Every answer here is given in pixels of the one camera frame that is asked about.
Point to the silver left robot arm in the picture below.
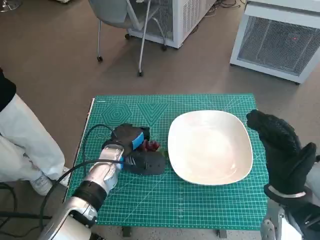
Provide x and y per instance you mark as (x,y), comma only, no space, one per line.
(100,175)

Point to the white mesh-front cabinet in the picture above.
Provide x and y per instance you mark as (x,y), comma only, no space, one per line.
(272,42)
(180,17)

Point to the black table bracket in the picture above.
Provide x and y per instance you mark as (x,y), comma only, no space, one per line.
(126,231)

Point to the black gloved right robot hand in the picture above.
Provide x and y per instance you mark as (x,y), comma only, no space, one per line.
(282,145)

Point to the red toy grapes bunch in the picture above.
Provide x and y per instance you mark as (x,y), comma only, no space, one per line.
(151,146)

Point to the person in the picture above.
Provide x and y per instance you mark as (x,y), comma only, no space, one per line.
(22,140)

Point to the green cutting mat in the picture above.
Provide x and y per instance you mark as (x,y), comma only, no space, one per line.
(175,200)

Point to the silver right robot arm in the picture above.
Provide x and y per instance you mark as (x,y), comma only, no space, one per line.
(295,217)

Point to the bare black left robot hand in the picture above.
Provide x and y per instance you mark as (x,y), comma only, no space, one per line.
(125,137)

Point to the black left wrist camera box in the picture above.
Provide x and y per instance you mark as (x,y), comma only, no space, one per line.
(150,165)

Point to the grey office chair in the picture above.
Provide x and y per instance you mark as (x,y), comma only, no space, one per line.
(120,12)

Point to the white square plate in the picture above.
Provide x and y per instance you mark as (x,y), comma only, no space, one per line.
(210,150)

